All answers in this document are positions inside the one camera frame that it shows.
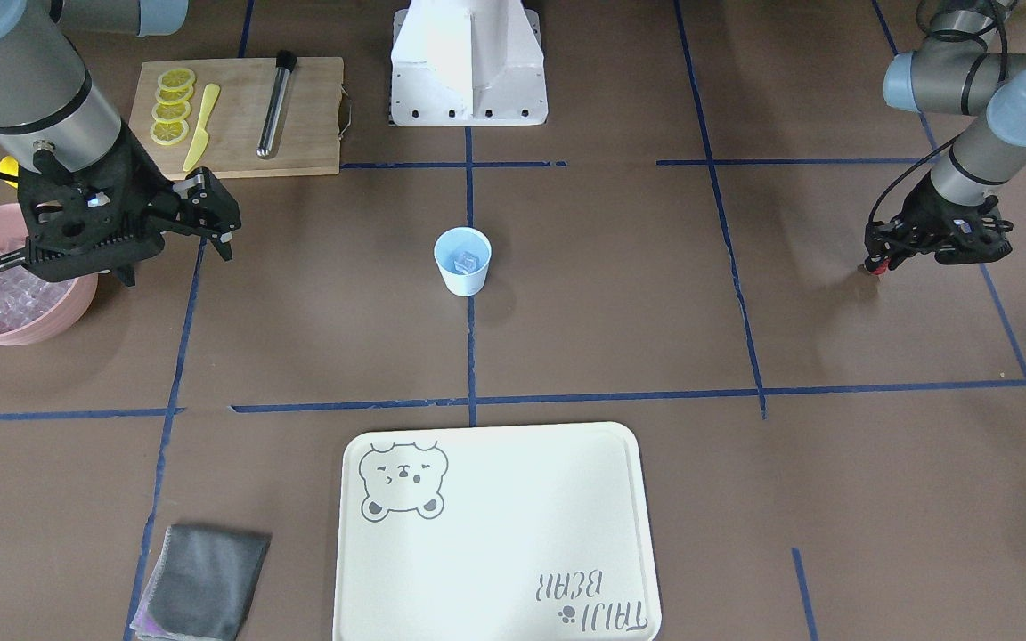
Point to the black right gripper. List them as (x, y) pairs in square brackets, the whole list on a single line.
[(141, 187)]

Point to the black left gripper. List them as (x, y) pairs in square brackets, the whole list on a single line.
[(923, 206)]

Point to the clear ice cube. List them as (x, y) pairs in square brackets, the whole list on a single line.
[(465, 262)]

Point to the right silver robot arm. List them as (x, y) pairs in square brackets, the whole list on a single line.
[(47, 93)]

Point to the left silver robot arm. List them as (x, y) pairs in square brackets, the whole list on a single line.
[(964, 66)]

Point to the pile of clear ice cubes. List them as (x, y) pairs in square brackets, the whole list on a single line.
[(24, 298)]

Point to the light blue plastic cup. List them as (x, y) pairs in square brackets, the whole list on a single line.
[(458, 239)]

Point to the lower whole lemon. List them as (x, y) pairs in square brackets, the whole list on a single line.
[(9, 167)]

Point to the upper lemon slice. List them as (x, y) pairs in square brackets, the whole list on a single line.
[(176, 79)]

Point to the yellow plastic knife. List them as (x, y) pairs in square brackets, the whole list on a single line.
[(200, 136)]

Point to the wooden cutting board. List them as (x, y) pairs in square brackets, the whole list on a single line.
[(307, 141)]

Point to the steel muddler with black tip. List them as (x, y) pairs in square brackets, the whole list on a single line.
[(284, 65)]

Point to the grey folded cloth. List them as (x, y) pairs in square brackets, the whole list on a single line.
[(202, 585)]

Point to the cream bear serving tray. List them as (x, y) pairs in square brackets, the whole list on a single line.
[(495, 533)]

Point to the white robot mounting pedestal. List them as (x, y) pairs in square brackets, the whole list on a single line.
[(467, 63)]

